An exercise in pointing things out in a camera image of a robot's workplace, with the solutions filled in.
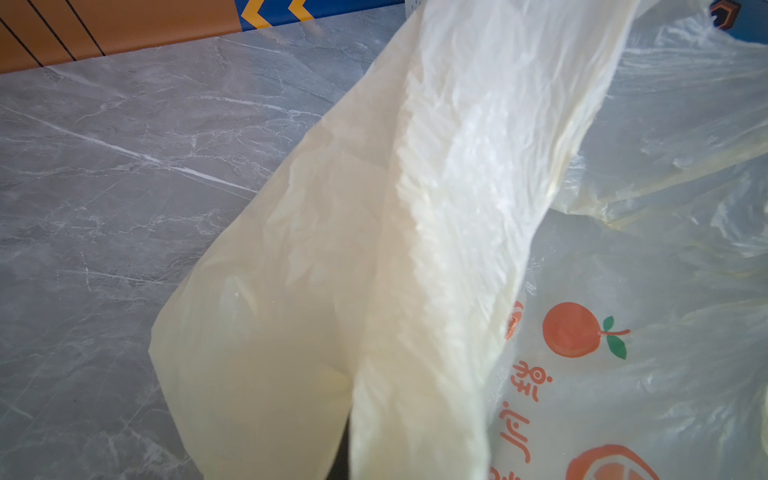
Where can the yellow translucent plastic bag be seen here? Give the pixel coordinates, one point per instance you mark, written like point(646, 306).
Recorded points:
point(530, 243)

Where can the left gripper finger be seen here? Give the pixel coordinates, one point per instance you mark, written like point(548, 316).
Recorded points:
point(340, 469)

